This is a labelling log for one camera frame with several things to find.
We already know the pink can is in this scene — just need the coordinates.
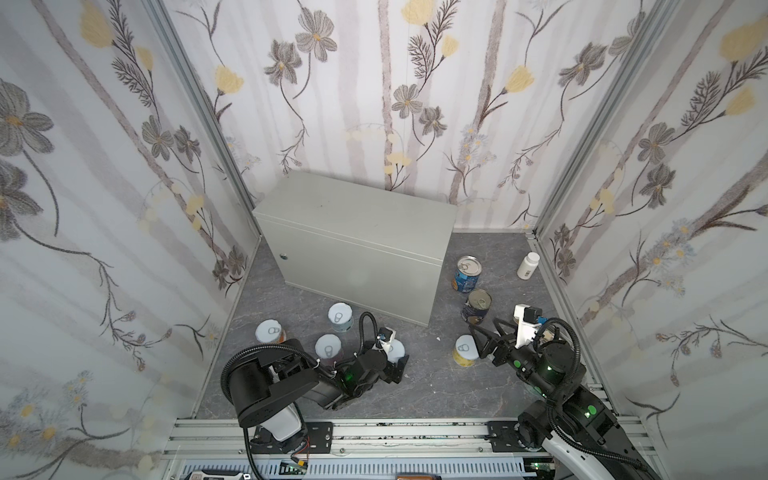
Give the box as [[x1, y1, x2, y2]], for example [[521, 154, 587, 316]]
[[315, 334, 343, 366], [383, 339, 406, 364]]

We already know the yellow can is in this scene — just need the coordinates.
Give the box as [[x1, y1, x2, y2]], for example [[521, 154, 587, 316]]
[[452, 334, 479, 367]]

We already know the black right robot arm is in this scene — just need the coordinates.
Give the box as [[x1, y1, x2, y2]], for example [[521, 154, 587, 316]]
[[469, 318, 660, 479]]

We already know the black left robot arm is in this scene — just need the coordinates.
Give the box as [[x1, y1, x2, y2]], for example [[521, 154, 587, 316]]
[[220, 311, 409, 479]]

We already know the grey metal cabinet counter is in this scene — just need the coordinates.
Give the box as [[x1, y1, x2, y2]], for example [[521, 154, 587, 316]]
[[252, 171, 457, 326]]

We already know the dark blue can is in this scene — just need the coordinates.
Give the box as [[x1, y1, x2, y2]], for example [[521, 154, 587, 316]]
[[461, 289, 492, 325]]

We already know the blue can silver lid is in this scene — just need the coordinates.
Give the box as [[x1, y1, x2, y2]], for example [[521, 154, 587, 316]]
[[452, 255, 482, 293]]

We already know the teal can near cabinet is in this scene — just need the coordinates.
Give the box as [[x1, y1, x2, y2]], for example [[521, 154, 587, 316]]
[[327, 302, 353, 333]]

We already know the white plastic bottle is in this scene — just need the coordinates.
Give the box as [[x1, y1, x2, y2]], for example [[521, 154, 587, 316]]
[[517, 252, 541, 280]]

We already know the orange can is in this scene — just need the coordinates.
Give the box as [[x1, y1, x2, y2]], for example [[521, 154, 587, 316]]
[[255, 319, 286, 344]]

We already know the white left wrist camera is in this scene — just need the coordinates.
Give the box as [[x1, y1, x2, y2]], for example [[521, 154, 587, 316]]
[[376, 327, 396, 352]]

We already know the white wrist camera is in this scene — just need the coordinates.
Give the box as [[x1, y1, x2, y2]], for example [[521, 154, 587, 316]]
[[376, 327, 396, 352], [513, 304, 542, 349]]

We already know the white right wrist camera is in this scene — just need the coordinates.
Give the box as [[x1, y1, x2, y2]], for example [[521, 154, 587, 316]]
[[513, 304, 542, 349]]

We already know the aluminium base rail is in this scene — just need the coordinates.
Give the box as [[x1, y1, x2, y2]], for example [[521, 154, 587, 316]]
[[160, 417, 661, 480]]

